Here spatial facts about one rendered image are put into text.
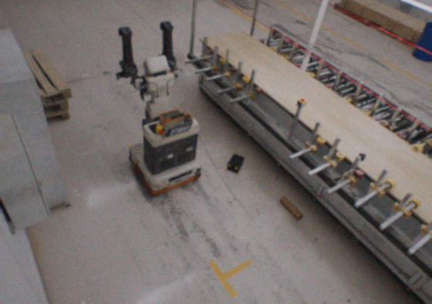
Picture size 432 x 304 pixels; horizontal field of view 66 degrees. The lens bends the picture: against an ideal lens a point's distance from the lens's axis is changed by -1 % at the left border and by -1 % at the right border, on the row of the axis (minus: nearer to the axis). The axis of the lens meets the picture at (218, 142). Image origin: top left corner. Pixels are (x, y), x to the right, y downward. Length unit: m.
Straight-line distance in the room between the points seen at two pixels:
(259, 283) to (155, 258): 1.01
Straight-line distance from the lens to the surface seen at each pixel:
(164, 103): 3.64
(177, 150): 3.58
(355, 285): 3.77
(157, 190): 3.74
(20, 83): 2.89
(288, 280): 3.53
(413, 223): 3.48
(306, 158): 3.60
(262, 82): 4.19
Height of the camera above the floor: 3.01
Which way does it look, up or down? 41 degrees down
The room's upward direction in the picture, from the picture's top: 10 degrees clockwise
